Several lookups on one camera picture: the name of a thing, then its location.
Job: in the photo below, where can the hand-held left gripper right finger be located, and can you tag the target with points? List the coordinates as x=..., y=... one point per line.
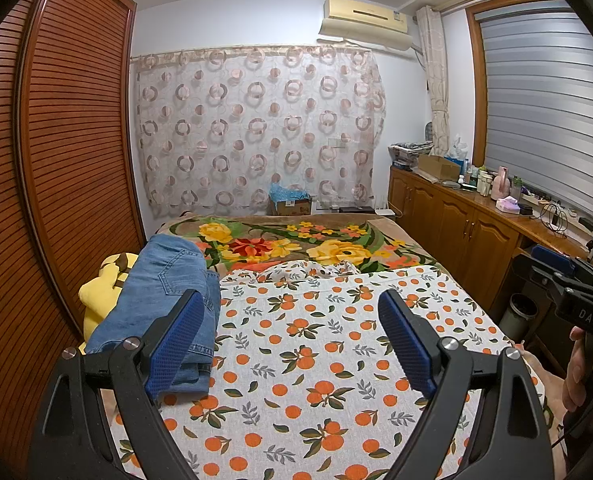
x=406, y=345

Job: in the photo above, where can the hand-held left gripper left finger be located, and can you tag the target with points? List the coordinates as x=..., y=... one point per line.
x=174, y=345

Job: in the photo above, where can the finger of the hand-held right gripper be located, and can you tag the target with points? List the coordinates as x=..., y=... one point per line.
x=536, y=272
x=551, y=256

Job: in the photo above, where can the light blue denim pants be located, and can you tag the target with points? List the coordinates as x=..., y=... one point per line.
x=141, y=300

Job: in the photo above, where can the folded blue denim pants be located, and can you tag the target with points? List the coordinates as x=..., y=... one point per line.
x=196, y=375

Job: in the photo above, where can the person's right hand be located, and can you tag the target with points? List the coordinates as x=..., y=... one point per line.
x=591, y=385

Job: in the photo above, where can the grey trash bin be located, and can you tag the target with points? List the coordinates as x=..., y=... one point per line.
x=519, y=317

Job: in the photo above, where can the power strip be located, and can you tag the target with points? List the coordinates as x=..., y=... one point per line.
x=537, y=195

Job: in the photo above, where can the pink pouch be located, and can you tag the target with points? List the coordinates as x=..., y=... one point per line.
x=509, y=206

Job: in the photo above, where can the green bottle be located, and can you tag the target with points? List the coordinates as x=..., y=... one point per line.
x=516, y=189

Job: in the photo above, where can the pink bottle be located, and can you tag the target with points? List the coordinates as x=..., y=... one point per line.
x=501, y=182

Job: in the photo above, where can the yellow plush toy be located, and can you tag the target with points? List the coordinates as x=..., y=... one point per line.
x=101, y=290

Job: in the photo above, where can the long wooden cabinet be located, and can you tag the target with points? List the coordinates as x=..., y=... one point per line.
x=456, y=220

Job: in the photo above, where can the orange print bed sheet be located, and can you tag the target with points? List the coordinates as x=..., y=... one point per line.
x=301, y=360

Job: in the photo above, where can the floral brown blanket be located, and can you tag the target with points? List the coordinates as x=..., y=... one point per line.
x=326, y=250

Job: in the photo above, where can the orange print pillow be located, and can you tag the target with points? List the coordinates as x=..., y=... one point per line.
x=296, y=272

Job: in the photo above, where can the clear plastic bag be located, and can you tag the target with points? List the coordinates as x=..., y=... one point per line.
x=457, y=147

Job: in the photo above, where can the open cardboard box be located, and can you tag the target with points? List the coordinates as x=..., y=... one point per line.
x=439, y=165

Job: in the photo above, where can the grey window blind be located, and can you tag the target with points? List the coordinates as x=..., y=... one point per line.
x=541, y=110

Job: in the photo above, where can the small grey fan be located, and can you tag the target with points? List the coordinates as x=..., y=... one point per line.
x=428, y=132

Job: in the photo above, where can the basket of papers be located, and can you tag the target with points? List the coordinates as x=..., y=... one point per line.
x=409, y=152

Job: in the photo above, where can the small cardboard box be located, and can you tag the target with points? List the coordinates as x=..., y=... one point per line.
x=291, y=206

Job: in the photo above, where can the blue plastic bag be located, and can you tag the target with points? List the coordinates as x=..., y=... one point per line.
x=281, y=191

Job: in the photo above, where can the tied beige window curtain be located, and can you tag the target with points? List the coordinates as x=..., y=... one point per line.
x=436, y=85

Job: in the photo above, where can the sheer circle pattern curtain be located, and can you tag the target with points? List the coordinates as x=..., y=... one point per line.
x=256, y=135

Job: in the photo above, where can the wooden louvred wardrobe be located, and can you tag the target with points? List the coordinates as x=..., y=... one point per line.
x=76, y=135

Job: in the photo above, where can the wooden window frame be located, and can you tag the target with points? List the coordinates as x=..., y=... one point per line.
x=475, y=85

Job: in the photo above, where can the cream wall air conditioner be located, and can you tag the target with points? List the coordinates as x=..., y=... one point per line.
x=364, y=12

